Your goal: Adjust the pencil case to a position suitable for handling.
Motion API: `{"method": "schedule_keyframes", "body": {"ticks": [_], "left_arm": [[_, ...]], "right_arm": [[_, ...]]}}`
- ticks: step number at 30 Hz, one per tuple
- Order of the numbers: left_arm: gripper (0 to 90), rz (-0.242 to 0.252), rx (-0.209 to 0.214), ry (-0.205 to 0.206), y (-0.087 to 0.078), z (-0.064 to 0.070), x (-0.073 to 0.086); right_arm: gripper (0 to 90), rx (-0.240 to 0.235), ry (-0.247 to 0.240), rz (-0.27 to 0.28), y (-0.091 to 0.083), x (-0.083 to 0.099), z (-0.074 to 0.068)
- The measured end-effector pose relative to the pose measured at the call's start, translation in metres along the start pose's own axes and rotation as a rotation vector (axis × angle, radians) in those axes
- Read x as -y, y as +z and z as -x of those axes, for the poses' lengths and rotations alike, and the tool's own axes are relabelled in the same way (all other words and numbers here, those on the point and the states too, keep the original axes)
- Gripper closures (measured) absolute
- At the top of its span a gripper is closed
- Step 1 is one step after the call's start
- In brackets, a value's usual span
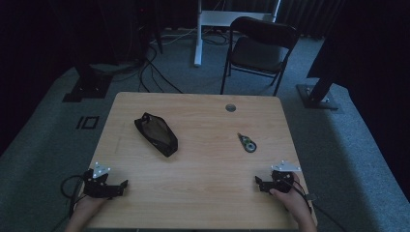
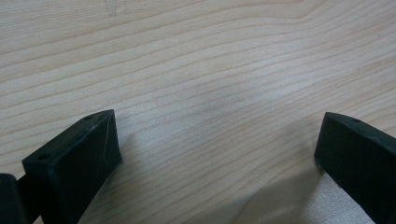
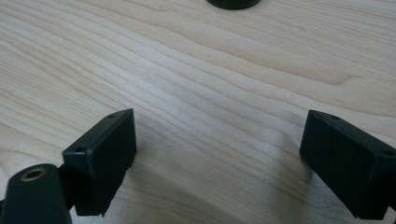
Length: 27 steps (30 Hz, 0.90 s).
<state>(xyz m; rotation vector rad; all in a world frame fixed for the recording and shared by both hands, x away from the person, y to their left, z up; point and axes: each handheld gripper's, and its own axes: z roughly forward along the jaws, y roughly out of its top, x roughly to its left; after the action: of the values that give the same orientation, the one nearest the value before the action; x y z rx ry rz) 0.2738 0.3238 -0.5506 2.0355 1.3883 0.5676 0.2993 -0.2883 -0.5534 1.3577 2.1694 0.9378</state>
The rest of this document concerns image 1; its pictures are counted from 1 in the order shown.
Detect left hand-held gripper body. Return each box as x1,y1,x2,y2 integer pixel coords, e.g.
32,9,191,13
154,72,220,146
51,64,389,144
82,161,112,199

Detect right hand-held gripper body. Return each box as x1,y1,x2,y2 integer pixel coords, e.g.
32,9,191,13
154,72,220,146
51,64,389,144
270,159,303,194

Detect green correction tape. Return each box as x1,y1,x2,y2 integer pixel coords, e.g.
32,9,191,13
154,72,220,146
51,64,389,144
237,132,258,154

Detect black mesh pencil case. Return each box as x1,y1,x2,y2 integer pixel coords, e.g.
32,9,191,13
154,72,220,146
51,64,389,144
133,111,179,159

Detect person's left hand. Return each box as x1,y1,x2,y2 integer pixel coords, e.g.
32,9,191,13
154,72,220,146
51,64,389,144
74,194,109,222

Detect person's right hand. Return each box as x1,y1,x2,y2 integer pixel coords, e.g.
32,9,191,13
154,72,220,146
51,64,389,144
269,172,312,220

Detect black stand with base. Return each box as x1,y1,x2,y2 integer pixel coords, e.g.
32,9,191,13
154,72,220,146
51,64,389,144
62,47,114,103
296,38,343,111

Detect black folding chair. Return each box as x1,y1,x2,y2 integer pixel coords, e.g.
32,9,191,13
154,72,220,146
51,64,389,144
220,15,300,98

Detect dark curtain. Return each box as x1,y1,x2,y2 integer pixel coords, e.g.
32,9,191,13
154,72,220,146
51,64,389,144
276,0,347,41

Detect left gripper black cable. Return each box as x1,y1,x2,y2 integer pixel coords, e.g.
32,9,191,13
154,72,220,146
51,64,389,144
60,174,87,220

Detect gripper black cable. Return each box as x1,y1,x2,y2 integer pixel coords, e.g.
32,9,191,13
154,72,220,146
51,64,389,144
289,179,351,232
60,174,87,220

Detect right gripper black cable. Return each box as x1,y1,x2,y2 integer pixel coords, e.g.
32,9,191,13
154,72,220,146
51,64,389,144
289,179,351,232

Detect black floor cable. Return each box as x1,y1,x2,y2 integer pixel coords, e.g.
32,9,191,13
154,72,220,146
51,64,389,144
200,29,234,46
137,44,185,95

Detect white floor cable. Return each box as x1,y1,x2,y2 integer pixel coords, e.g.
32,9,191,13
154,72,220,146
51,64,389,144
150,26,198,46

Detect white desk frame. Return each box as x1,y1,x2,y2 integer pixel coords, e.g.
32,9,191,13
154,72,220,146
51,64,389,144
193,0,282,68

